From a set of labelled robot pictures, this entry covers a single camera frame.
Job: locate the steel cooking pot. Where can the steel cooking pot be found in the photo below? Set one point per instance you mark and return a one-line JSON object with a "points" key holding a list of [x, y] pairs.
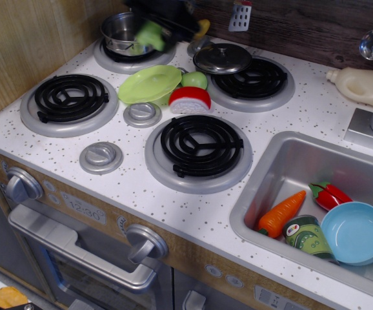
{"points": [[119, 35]]}

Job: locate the green toy apple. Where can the green toy apple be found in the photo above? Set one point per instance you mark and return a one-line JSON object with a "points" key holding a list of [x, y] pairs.
{"points": [[194, 79]]}

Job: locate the back left black burner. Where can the back left black burner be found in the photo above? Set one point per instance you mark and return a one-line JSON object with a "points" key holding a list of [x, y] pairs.
{"points": [[129, 65]]}

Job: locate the light blue plastic bowl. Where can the light blue plastic bowl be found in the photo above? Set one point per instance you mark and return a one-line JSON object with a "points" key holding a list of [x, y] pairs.
{"points": [[348, 229]]}

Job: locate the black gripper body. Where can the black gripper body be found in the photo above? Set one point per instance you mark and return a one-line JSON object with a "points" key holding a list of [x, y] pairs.
{"points": [[170, 15]]}

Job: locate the back grey stovetop knob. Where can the back grey stovetop knob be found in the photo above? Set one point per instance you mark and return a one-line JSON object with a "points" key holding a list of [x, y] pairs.
{"points": [[197, 45]]}

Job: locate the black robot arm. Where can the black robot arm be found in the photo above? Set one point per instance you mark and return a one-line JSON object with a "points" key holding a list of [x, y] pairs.
{"points": [[166, 32]]}

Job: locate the silver oven knob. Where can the silver oven knob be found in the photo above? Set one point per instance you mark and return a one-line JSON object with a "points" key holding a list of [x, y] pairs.
{"points": [[22, 186], [145, 243]]}

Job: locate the orange toy carrot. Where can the orange toy carrot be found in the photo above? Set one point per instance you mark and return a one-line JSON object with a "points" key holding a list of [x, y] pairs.
{"points": [[272, 222]]}

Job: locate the light green plastic plate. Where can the light green plastic plate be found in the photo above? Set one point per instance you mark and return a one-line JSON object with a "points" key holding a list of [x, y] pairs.
{"points": [[149, 84]]}

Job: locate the upper grey stovetop knob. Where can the upper grey stovetop knob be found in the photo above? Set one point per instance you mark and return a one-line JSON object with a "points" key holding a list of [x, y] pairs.
{"points": [[142, 115]]}

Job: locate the yellow toy banana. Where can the yellow toy banana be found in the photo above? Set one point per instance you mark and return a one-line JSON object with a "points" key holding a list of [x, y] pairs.
{"points": [[204, 25]]}

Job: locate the lower grey stovetop knob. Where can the lower grey stovetop knob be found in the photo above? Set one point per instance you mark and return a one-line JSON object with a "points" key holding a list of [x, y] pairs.
{"points": [[101, 158]]}

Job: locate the green toy food can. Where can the green toy food can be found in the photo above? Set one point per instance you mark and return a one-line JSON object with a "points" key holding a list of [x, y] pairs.
{"points": [[304, 233]]}

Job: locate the red white toy cheese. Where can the red white toy cheese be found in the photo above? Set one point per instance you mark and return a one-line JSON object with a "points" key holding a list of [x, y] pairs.
{"points": [[190, 100]]}

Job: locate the silver sink basin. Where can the silver sink basin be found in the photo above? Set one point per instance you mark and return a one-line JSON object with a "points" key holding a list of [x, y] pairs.
{"points": [[290, 162]]}

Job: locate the front left black burner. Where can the front left black burner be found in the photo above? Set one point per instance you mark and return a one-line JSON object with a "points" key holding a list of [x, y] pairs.
{"points": [[69, 105]]}

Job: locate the green toy broccoli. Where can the green toy broccoli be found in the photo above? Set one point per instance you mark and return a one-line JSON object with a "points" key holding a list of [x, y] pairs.
{"points": [[150, 34]]}

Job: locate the cream plastic bottle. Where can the cream plastic bottle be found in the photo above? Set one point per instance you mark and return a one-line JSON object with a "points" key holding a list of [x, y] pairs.
{"points": [[354, 84]]}

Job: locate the grey stovetop knob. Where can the grey stovetop knob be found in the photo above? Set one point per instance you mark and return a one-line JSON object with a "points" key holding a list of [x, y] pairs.
{"points": [[197, 45], [101, 158], [142, 115]]}

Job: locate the front right black burner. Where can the front right black burner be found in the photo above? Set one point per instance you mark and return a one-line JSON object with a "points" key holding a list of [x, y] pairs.
{"points": [[198, 154]]}

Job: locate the silver oven door handle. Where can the silver oven door handle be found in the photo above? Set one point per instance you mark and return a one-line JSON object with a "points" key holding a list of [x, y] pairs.
{"points": [[62, 240]]}

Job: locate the red toy chili pepper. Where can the red toy chili pepper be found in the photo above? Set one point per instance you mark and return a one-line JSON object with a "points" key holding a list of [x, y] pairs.
{"points": [[328, 196]]}

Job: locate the black burner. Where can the black burner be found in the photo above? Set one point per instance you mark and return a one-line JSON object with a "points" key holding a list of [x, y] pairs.
{"points": [[198, 154], [264, 86], [69, 105], [129, 65]]}

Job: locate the right silver oven knob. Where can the right silver oven knob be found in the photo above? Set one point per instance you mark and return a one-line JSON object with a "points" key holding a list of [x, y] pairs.
{"points": [[145, 243]]}

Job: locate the yellow object bottom left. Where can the yellow object bottom left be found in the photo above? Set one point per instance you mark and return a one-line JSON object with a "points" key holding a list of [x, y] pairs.
{"points": [[11, 297]]}

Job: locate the left silver oven knob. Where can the left silver oven knob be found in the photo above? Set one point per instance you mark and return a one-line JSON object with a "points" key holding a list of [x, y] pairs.
{"points": [[22, 186]]}

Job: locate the back right black burner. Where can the back right black burner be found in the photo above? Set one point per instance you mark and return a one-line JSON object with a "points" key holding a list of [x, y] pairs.
{"points": [[264, 86]]}

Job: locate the steel pot lid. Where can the steel pot lid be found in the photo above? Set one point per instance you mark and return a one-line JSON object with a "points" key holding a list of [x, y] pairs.
{"points": [[222, 58]]}

